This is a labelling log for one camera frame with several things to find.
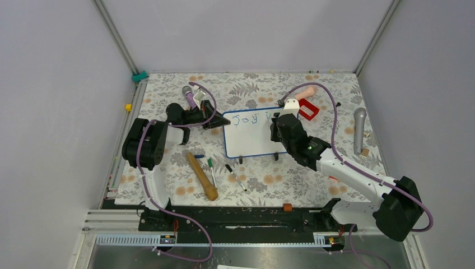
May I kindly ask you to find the blue-framed whiteboard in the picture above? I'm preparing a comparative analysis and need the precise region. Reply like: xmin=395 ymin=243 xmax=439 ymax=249
xmin=223 ymin=107 xmax=286 ymax=159

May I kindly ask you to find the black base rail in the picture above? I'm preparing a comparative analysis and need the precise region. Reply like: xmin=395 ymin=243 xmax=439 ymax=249
xmin=138 ymin=206 xmax=351 ymax=244

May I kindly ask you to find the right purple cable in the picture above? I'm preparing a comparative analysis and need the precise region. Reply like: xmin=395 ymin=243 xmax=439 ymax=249
xmin=279 ymin=82 xmax=434 ymax=269

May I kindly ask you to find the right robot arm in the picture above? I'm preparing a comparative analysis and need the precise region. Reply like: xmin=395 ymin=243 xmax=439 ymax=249
xmin=270 ymin=113 xmax=424 ymax=242

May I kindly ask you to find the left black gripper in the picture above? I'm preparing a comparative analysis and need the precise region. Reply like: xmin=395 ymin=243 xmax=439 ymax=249
xmin=181 ymin=100 xmax=230 ymax=131

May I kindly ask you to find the pink plastic cylinder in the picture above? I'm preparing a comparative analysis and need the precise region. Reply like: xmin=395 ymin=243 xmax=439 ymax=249
xmin=295 ymin=85 xmax=318 ymax=100

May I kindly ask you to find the purple patterned microphone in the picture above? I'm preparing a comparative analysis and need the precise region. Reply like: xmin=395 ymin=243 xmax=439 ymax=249
xmin=182 ymin=86 xmax=197 ymax=109

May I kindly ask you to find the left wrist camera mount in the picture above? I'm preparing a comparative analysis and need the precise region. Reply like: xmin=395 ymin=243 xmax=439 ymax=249
xmin=193 ymin=89 xmax=207 ymax=106

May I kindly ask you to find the floral patterned table mat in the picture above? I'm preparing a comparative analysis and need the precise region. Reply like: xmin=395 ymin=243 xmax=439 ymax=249
xmin=138 ymin=73 xmax=385 ymax=207

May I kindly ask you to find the purple cable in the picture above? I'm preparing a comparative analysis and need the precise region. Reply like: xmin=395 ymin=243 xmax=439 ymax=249
xmin=279 ymin=82 xmax=434 ymax=269
xmin=136 ymin=81 xmax=218 ymax=262

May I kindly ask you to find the silver grey microphone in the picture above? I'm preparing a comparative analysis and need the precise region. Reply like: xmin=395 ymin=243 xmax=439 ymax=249
xmin=353 ymin=108 xmax=367 ymax=155

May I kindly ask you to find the red rectangular tray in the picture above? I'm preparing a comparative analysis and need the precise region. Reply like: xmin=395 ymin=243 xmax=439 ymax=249
xmin=299 ymin=99 xmax=320 ymax=121

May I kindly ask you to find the teal corner clip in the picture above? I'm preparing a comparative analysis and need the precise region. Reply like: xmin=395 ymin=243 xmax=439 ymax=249
xmin=132 ymin=71 xmax=148 ymax=83

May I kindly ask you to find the small wooden cube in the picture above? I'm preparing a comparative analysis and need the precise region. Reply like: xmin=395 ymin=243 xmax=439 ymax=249
xmin=361 ymin=148 xmax=370 ymax=157

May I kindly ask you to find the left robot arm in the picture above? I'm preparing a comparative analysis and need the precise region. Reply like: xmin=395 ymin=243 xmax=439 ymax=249
xmin=122 ymin=100 xmax=230 ymax=230

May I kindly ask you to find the brown cork cylinder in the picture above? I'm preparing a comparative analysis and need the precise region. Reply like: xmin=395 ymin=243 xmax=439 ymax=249
xmin=282 ymin=203 xmax=293 ymax=212

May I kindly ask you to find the black-capped marker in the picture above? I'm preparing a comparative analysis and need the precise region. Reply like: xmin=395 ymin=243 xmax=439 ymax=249
xmin=225 ymin=164 xmax=248 ymax=192

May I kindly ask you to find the green-capped marker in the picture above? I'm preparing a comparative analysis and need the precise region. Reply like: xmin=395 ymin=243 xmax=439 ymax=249
xmin=207 ymin=158 xmax=217 ymax=188

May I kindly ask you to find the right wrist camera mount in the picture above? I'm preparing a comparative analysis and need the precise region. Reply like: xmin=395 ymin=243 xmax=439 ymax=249
xmin=278 ymin=98 xmax=300 ymax=118

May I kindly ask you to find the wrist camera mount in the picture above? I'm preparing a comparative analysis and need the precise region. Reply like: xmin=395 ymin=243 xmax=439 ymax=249
xmin=193 ymin=89 xmax=207 ymax=106
xmin=278 ymin=98 xmax=300 ymax=118

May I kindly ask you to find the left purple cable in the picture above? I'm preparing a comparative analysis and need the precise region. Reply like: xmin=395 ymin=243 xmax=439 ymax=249
xmin=136 ymin=81 xmax=218 ymax=262

